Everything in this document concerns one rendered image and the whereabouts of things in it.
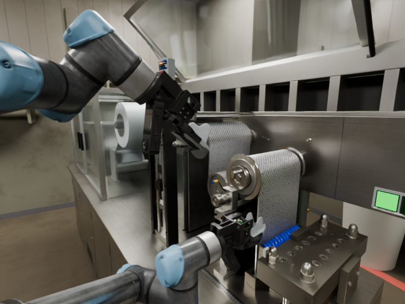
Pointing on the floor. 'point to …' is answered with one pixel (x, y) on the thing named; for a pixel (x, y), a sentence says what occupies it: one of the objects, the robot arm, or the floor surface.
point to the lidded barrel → (376, 235)
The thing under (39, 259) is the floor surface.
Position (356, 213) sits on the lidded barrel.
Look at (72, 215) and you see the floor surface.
